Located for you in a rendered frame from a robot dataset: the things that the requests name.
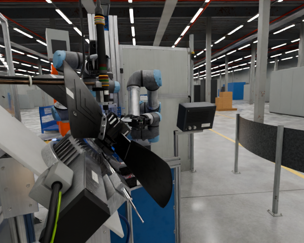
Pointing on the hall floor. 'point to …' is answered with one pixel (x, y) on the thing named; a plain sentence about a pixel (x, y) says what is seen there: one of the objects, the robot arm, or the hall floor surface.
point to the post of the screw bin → (129, 220)
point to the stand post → (21, 225)
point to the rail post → (178, 204)
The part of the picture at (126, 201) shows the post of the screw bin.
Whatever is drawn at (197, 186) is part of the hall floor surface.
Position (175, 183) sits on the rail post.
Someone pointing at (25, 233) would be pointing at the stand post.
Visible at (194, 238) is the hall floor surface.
